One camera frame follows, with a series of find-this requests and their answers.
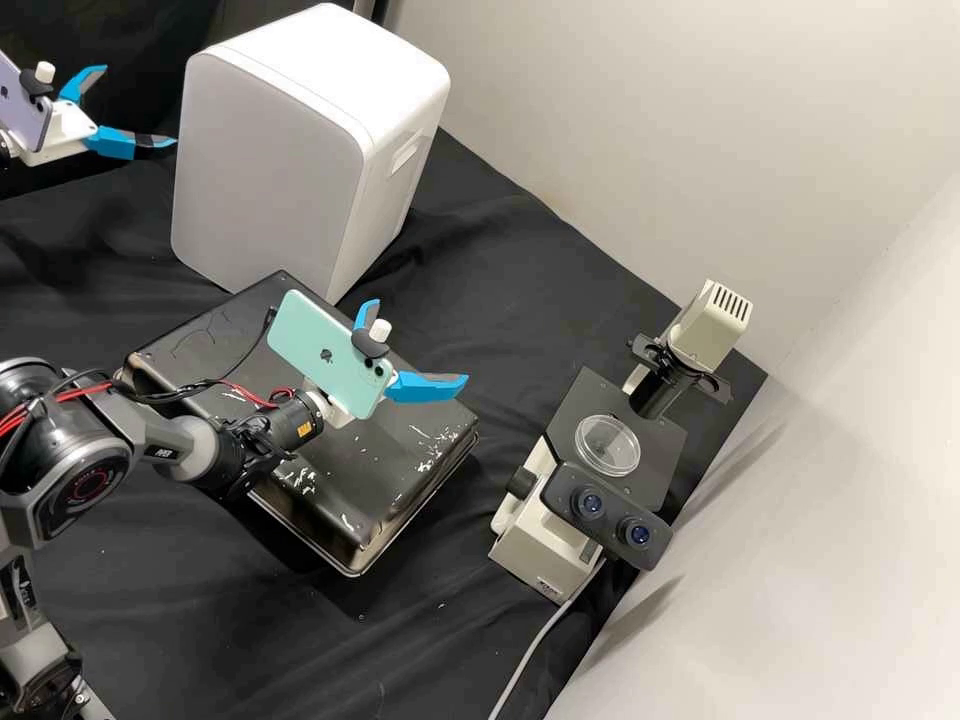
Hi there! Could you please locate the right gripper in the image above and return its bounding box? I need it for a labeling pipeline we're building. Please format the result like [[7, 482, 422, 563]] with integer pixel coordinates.
[[302, 298, 471, 431]]

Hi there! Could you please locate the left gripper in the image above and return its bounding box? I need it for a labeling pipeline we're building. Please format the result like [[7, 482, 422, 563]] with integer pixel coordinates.
[[20, 64, 180, 169]]

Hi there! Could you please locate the petri dish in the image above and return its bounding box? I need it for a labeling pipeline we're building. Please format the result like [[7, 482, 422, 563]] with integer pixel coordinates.
[[574, 413, 645, 476]]

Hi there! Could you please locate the black tray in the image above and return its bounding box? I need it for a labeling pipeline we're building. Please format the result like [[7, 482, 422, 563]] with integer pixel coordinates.
[[122, 269, 482, 580]]

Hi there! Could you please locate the white box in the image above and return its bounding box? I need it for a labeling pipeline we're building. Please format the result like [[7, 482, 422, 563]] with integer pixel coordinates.
[[169, 29, 452, 306]]

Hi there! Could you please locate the cream microscope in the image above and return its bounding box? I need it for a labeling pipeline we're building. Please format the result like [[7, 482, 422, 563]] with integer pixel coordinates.
[[487, 278, 756, 606]]

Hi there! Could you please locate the right wrist camera phone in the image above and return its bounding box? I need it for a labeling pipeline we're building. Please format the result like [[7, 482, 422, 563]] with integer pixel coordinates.
[[267, 290, 397, 422]]

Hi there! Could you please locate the wrist camera phone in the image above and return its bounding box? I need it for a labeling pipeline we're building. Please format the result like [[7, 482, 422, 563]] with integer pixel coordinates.
[[267, 290, 397, 422], [0, 49, 60, 153]]

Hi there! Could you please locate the left wrist camera phone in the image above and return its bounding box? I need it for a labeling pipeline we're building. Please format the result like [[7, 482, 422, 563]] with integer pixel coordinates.
[[0, 49, 60, 153]]

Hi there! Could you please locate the black cable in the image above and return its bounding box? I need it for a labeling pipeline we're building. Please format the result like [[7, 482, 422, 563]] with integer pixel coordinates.
[[123, 305, 276, 385]]

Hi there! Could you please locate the grey cable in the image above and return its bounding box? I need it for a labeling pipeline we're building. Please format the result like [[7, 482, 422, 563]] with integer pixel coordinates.
[[497, 590, 580, 720]]

